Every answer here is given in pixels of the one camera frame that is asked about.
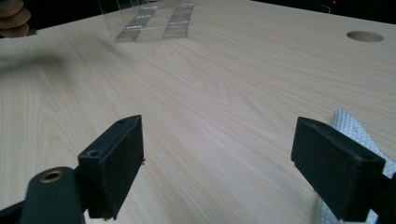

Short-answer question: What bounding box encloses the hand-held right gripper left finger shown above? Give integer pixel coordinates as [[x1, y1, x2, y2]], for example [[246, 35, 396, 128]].
[[78, 114, 146, 221]]

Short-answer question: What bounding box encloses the light blue cleaning cloth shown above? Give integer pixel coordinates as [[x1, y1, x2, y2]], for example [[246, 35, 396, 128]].
[[314, 108, 396, 224]]

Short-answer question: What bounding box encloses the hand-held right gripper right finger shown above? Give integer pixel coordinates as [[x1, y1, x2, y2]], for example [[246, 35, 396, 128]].
[[290, 116, 387, 222]]

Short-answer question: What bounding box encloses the clear acrylic divided organizer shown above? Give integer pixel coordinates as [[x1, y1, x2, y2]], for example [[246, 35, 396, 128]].
[[97, 0, 195, 43]]

